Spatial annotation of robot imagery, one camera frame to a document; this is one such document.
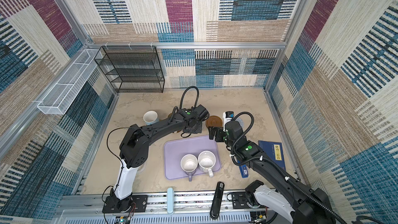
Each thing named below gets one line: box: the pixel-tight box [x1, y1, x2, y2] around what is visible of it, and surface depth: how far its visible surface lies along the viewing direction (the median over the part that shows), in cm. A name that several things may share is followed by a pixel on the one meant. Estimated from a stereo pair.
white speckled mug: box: [197, 150, 217, 178], surface depth 81 cm
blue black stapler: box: [238, 164, 249, 179], surface depth 81 cm
